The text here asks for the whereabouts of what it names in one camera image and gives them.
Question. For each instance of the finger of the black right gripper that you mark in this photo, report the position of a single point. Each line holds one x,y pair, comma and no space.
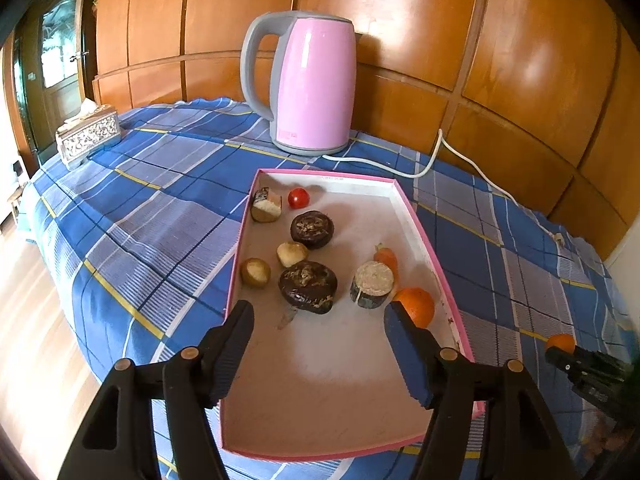
604,381

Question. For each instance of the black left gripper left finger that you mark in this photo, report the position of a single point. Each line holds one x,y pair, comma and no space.
115,439

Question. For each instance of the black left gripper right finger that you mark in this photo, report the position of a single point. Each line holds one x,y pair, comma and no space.
520,437

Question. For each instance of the orange tangerine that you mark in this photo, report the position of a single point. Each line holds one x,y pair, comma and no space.
563,342
419,304

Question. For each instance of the dark cylinder beige top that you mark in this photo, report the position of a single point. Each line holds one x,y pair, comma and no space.
371,285

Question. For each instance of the small orange carrot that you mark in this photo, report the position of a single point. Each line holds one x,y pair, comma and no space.
385,255

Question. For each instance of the small beige ball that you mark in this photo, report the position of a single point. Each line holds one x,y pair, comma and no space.
290,253
255,273

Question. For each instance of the dark brown fruit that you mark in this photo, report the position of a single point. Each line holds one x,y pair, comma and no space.
309,286
313,229

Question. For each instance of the cut cylinder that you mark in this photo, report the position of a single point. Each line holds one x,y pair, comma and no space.
266,205

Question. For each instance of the red cherry tomato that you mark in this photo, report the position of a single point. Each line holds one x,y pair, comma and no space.
298,198

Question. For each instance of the pink shallow tray box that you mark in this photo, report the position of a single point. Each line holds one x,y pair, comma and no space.
327,386

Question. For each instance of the patterned tissue box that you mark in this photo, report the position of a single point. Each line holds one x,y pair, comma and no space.
94,127

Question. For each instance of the wooden panel cabinet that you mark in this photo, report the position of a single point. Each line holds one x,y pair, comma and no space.
542,94

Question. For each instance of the pink electric kettle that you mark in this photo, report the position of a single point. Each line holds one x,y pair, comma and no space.
312,83

